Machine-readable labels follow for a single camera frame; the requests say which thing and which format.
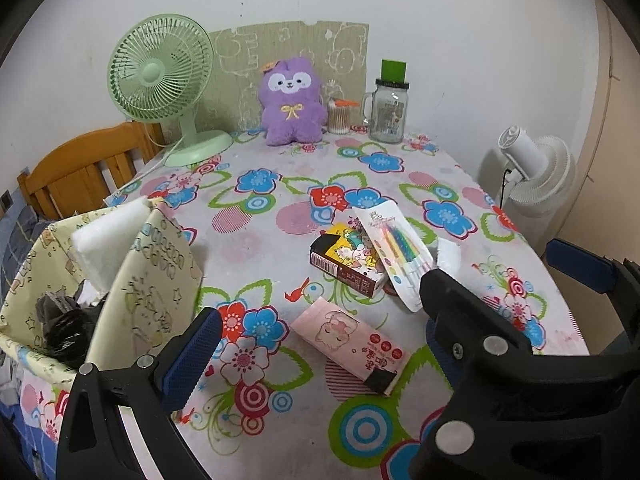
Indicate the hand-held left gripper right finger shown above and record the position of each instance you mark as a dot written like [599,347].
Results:
[442,370]

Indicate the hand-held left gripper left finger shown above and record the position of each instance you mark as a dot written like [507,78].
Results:
[192,355]

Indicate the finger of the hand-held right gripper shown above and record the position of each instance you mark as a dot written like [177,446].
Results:
[580,265]
[480,325]

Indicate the small white packet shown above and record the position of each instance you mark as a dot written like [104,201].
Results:
[448,257]

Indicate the yellow fabric storage box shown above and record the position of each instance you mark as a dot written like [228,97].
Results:
[145,280]

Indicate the pink tissue pack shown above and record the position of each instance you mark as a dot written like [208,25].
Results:
[340,335]

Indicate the pack of coloured pens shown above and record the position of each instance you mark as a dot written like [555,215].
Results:
[395,240]

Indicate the black plastic bag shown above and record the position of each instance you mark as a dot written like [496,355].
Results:
[67,335]

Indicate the cartoon printed card box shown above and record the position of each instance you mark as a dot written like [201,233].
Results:
[345,260]

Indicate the white standing fan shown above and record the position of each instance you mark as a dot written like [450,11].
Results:
[550,175]

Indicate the floral tablecloth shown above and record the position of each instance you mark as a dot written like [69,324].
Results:
[280,200]

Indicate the blue plaid pillow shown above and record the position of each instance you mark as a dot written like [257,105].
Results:
[15,240]

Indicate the wooden bed headboard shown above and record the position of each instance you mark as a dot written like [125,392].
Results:
[75,165]

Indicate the glass mug jar green lid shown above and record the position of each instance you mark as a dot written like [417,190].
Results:
[387,115]

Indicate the purple plush toy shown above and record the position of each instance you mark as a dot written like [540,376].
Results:
[292,115]

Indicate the green desk fan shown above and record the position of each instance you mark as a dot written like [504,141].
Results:
[155,70]

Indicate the green patterned board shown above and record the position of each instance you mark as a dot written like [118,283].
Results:
[240,60]

